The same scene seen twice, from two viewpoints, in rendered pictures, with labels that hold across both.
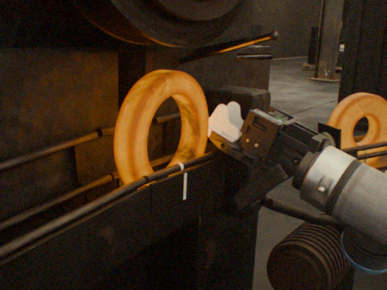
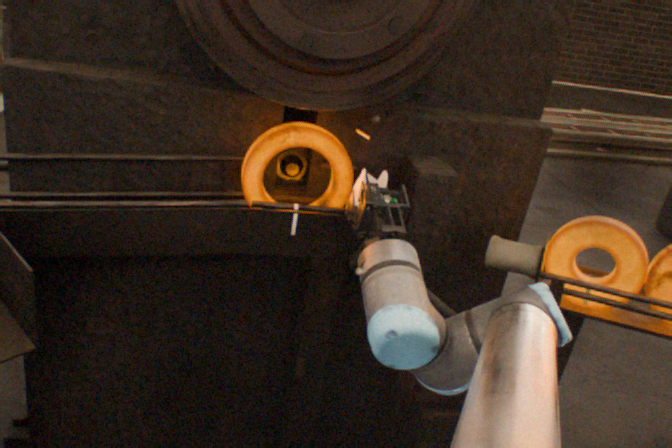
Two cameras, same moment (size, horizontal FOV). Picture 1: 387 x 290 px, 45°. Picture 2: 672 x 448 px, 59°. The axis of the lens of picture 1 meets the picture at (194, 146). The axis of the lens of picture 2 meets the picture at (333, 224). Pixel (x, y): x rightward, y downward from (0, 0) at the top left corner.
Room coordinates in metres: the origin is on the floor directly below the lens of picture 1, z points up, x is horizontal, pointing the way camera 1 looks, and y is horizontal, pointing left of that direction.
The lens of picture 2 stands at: (0.02, -0.67, 1.12)
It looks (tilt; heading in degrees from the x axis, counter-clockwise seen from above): 25 degrees down; 43
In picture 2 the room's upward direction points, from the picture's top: 10 degrees clockwise
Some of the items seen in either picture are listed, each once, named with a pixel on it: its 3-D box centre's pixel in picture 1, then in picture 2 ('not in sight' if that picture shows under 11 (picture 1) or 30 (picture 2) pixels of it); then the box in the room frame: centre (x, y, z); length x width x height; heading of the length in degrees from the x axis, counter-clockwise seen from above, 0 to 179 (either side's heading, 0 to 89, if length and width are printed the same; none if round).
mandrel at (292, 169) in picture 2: not in sight; (288, 154); (0.75, 0.18, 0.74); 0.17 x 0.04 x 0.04; 56
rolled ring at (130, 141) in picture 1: (165, 135); (297, 177); (0.66, 0.04, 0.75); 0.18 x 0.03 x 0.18; 147
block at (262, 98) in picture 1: (234, 151); (417, 222); (0.87, -0.08, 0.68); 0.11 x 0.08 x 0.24; 56
